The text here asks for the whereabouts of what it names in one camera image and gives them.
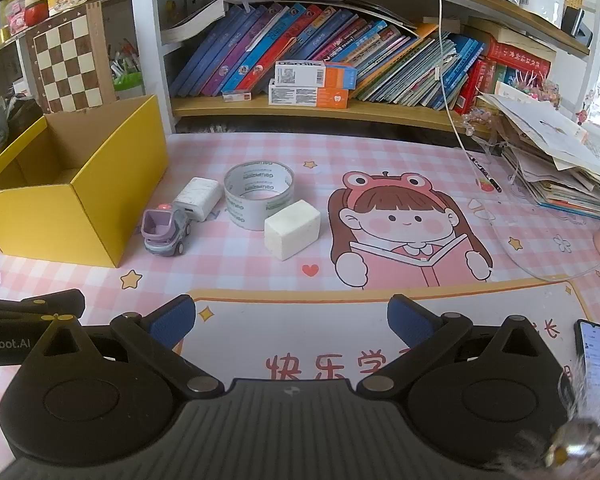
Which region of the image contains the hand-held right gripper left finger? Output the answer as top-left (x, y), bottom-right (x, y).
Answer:
top-left (27, 294), bottom-right (226, 403)

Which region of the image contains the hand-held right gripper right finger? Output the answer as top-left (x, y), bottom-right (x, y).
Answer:
top-left (356, 294), bottom-right (561, 404)

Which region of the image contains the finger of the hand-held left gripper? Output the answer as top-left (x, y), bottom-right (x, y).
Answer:
top-left (0, 289), bottom-right (86, 328)

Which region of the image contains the grey purple toy truck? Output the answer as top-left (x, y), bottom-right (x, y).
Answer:
top-left (141, 204), bottom-right (191, 260)

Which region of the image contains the yellow cardboard box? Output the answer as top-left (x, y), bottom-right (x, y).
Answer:
top-left (0, 94), bottom-right (171, 269)

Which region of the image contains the white charger plug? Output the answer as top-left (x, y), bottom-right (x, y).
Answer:
top-left (172, 177), bottom-right (222, 222)

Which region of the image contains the clear tape roll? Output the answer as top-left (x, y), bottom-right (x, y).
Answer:
top-left (223, 160), bottom-right (296, 232)

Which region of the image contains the white foam block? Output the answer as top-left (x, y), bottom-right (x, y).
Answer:
top-left (264, 200), bottom-right (322, 262)

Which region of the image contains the black pen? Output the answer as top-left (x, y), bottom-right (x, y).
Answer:
top-left (467, 154), bottom-right (504, 194)

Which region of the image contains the black smartphone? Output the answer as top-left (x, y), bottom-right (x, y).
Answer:
top-left (574, 319), bottom-right (600, 407)

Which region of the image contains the stack of papers and booklets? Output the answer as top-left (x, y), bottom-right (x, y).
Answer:
top-left (480, 80), bottom-right (600, 221)

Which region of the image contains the wooden bookshelf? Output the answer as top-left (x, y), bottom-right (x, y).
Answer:
top-left (130, 0), bottom-right (597, 137)

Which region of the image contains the orange white carton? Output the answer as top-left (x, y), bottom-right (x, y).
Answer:
top-left (274, 61), bottom-right (358, 89)
top-left (268, 80), bottom-right (350, 110)

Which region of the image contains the green pen holder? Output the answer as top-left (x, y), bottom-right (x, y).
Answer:
top-left (109, 40), bottom-right (145, 102)

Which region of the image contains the wooden chessboard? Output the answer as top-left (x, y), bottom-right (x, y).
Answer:
top-left (26, 0), bottom-right (117, 114)

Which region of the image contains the pink bead ornament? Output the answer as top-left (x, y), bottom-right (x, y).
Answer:
top-left (514, 72), bottom-right (562, 110)

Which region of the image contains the row of colourful books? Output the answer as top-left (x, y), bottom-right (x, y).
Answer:
top-left (167, 2), bottom-right (553, 117)

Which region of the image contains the red round figurine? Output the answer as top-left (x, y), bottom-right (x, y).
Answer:
top-left (24, 0), bottom-right (51, 29)

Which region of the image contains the small black device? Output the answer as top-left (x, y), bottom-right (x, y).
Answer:
top-left (562, 7), bottom-right (594, 49)

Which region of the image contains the white cable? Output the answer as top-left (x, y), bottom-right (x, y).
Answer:
top-left (429, 0), bottom-right (600, 282)

